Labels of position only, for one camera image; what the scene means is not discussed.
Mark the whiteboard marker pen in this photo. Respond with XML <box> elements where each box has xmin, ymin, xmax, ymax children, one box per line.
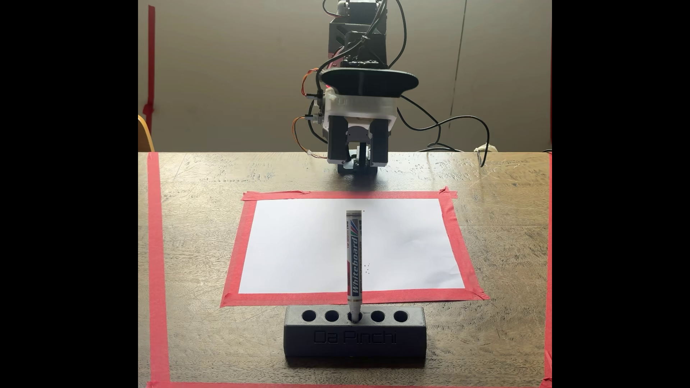
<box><xmin>345</xmin><ymin>210</ymin><xmax>363</xmax><ymax>323</ymax></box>

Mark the black pen holder block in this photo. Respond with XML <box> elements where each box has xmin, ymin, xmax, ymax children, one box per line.
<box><xmin>284</xmin><ymin>305</ymin><xmax>428</xmax><ymax>361</ymax></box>

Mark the black oval webcam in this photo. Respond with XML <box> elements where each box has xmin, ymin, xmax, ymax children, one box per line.
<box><xmin>320</xmin><ymin>67</ymin><xmax>420</xmax><ymax>99</ymax></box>

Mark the red tape strip on paper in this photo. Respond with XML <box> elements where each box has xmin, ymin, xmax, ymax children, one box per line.
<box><xmin>220</xmin><ymin>288</ymin><xmax>490</xmax><ymax>308</ymax></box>
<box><xmin>438</xmin><ymin>190</ymin><xmax>490</xmax><ymax>301</ymax></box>
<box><xmin>241</xmin><ymin>186</ymin><xmax>458</xmax><ymax>202</ymax></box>
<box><xmin>220</xmin><ymin>198</ymin><xmax>259</xmax><ymax>308</ymax></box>

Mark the white paper sheet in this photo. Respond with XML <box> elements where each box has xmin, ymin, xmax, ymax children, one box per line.
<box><xmin>238</xmin><ymin>198</ymin><xmax>465</xmax><ymax>295</ymax></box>

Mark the wooden chair back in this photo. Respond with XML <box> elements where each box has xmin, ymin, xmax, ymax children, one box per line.
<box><xmin>138</xmin><ymin>114</ymin><xmax>156</xmax><ymax>153</ymax></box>

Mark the long red table tape strip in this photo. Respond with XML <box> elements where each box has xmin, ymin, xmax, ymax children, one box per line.
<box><xmin>147</xmin><ymin>152</ymin><xmax>171</xmax><ymax>388</ymax></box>

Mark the orange wire bundle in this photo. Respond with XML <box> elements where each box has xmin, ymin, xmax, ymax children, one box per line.
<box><xmin>291</xmin><ymin>67</ymin><xmax>331</xmax><ymax>160</ymax></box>

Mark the long black cable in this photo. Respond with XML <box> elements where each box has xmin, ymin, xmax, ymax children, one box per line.
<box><xmin>385</xmin><ymin>0</ymin><xmax>491</xmax><ymax>168</ymax></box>

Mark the red vertical wall strip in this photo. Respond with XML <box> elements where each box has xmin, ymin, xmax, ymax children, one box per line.
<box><xmin>142</xmin><ymin>5</ymin><xmax>156</xmax><ymax>133</ymax></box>

